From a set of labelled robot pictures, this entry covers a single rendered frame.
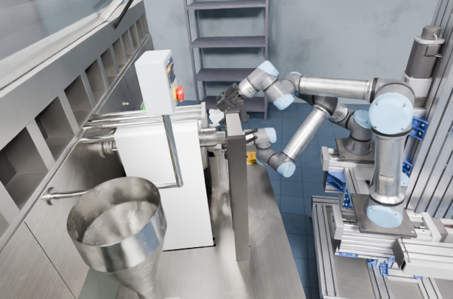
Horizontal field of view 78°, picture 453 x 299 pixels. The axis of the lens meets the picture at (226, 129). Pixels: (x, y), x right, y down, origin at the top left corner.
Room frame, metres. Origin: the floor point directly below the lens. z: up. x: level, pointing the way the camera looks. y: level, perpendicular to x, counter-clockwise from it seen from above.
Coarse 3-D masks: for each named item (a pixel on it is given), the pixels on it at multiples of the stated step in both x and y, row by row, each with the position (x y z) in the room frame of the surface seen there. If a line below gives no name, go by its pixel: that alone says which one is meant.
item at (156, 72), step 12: (144, 60) 0.46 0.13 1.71; (156, 60) 0.46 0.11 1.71; (168, 60) 0.48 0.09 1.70; (144, 72) 0.45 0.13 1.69; (156, 72) 0.45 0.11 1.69; (168, 72) 0.46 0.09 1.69; (144, 84) 0.45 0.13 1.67; (156, 84) 0.45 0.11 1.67; (168, 84) 0.45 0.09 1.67; (144, 96) 0.45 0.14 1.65; (156, 96) 0.45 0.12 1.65; (168, 96) 0.45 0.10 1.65; (180, 96) 0.47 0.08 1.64; (156, 108) 0.45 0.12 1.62; (168, 108) 0.45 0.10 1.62
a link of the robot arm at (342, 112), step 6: (300, 96) 1.25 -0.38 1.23; (306, 96) 1.22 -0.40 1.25; (312, 96) 1.19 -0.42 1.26; (312, 102) 1.19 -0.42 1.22; (336, 108) 1.34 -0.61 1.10; (342, 108) 1.39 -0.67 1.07; (348, 108) 1.41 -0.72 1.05; (336, 114) 1.35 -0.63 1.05; (342, 114) 1.37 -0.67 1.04; (348, 114) 1.38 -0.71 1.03; (330, 120) 1.45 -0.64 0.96; (336, 120) 1.38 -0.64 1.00; (342, 120) 1.37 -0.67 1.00; (342, 126) 1.38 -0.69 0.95
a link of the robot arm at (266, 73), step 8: (264, 64) 1.03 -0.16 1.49; (256, 72) 1.03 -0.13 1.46; (264, 72) 1.01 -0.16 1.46; (272, 72) 1.01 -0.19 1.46; (248, 80) 1.02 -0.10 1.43; (256, 80) 1.01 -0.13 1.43; (264, 80) 1.00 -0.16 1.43; (272, 80) 1.00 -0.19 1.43; (256, 88) 1.01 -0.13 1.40; (264, 88) 1.00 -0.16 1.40
